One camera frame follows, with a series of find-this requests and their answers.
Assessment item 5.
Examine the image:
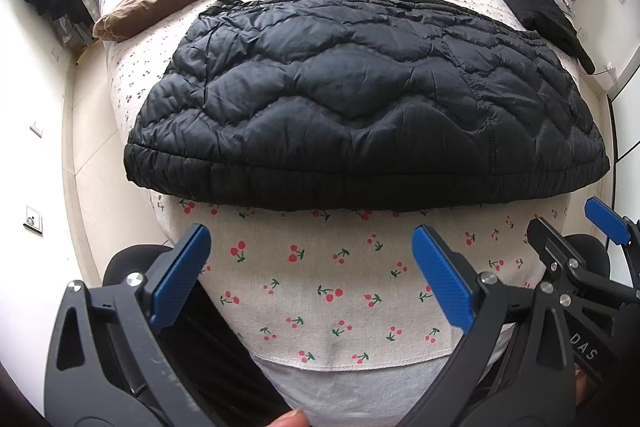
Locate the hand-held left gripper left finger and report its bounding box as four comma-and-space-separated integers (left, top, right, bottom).
44, 223, 236, 427

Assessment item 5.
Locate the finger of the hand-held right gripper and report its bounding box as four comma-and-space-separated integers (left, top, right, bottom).
526, 217, 608, 294
585, 197, 640, 258

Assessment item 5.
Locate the person's right hand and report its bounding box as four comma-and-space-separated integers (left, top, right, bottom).
574, 369, 594, 413

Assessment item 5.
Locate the person's left hand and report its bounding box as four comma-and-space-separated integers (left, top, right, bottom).
270, 409, 312, 427

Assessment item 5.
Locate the black quilted puffer jacket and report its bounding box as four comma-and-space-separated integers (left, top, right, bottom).
123, 0, 611, 214

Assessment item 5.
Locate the cherry print bed sheet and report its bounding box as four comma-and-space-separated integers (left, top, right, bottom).
105, 0, 583, 365

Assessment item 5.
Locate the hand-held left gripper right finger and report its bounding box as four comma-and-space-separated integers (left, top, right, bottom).
400, 224, 576, 427

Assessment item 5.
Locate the white wall switch with knob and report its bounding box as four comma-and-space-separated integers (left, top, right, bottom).
24, 205, 45, 236

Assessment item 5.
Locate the bed with white sheet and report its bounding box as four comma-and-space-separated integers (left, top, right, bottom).
97, 0, 601, 427

